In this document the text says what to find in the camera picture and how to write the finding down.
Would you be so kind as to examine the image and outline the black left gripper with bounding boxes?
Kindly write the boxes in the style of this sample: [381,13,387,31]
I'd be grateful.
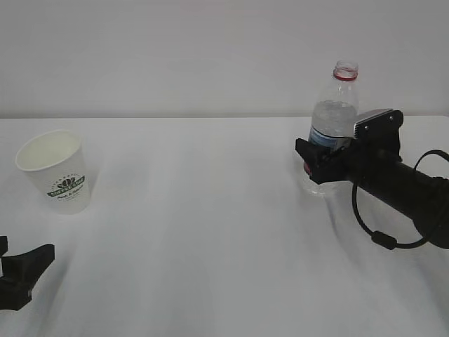
[1,236,55,310]

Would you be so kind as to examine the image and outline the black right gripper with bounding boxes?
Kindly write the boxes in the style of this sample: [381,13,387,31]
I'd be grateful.
[295,138,398,184]

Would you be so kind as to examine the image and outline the clear plastic water bottle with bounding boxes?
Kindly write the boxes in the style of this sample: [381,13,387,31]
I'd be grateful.
[298,60,361,199]

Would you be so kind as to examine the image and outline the white paper coffee cup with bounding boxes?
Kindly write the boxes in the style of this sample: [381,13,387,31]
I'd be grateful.
[15,130,91,215]

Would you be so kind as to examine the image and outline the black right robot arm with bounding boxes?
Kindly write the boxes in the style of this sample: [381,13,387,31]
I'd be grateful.
[295,138,448,250]

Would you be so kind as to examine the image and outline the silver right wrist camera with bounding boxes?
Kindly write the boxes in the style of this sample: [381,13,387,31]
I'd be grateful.
[353,108,403,161]

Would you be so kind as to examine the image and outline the black right camera cable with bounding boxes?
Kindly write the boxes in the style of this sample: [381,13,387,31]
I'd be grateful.
[350,150,449,251]

